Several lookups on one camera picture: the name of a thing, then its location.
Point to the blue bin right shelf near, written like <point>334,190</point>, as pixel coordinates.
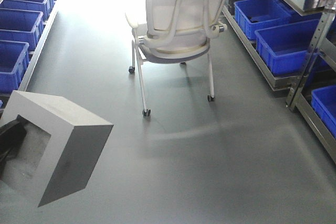
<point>283,48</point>

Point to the blue bin lower right corner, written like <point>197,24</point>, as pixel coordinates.
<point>323,103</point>

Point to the blue bin shelf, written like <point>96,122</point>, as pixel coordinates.
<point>252,15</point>
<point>283,48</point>

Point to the white office chair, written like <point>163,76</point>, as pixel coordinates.
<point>175,31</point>

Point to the blue bin left row nearest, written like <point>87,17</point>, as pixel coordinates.
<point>14,63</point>

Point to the gray hollow cube base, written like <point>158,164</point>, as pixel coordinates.
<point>62,145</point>

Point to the steel roller rack right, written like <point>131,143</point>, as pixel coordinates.
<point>318,69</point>

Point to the blue bin right shelf far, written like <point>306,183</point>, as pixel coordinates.
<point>252,15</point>

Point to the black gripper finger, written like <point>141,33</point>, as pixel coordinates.
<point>12,135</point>

